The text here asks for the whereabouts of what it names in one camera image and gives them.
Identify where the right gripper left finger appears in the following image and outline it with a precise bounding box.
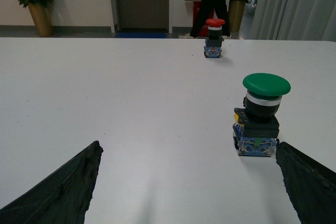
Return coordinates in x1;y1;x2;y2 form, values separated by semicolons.
1;141;103;223

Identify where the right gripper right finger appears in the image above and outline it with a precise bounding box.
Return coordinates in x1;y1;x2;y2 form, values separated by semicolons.
276;142;335;223

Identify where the green mushroom push button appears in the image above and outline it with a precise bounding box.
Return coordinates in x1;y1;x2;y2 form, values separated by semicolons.
233;73;291;157

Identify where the red mushroom push button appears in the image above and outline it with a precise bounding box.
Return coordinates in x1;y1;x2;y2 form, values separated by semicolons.
204;18;225;58

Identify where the blue floor mat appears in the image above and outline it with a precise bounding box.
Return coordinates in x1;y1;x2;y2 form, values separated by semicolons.
114;33;166;38

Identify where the grey curtain right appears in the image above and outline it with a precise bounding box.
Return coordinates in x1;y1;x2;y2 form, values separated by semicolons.
249;0;335;41

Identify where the red fire extinguisher cabinet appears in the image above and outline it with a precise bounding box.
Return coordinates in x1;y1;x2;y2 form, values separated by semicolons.
181;0;214;39

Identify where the grey door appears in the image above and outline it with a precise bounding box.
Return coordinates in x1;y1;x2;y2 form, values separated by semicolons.
118;0;169;30

